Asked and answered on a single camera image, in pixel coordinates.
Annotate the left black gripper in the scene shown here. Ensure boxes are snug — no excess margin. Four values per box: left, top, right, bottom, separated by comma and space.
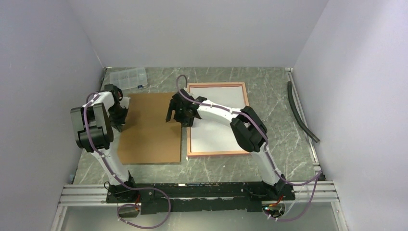
109, 104, 130, 132

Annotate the pink wooden picture frame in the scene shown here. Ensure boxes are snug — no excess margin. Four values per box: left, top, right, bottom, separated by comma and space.
186, 82, 253, 159

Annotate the brown backing board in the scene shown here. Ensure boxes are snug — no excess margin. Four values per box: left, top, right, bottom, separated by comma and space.
117, 92, 181, 164

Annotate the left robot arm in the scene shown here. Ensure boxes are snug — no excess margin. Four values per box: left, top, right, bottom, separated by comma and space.
70, 84, 138, 202

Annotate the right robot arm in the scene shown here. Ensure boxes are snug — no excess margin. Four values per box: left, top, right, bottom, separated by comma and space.
166, 90, 294, 200

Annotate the clear plastic organizer box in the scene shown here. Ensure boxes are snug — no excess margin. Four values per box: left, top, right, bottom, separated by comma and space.
109, 67, 148, 90

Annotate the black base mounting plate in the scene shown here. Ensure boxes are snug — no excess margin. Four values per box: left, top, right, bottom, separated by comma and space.
106, 181, 295, 215

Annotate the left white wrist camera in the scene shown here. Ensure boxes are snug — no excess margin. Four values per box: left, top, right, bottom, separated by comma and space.
120, 97, 130, 109

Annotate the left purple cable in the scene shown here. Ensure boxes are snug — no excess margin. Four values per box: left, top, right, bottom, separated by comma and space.
83, 92, 173, 230

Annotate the purple cable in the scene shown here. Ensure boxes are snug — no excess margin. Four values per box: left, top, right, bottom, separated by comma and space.
176, 75, 322, 223
83, 92, 173, 230

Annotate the aluminium extrusion rail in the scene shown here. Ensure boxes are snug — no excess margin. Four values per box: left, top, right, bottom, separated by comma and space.
51, 181, 349, 231

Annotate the black rubber hose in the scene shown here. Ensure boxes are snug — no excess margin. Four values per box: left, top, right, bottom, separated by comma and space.
287, 81, 320, 143

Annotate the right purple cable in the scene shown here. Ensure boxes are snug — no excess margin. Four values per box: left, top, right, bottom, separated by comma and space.
176, 75, 322, 223

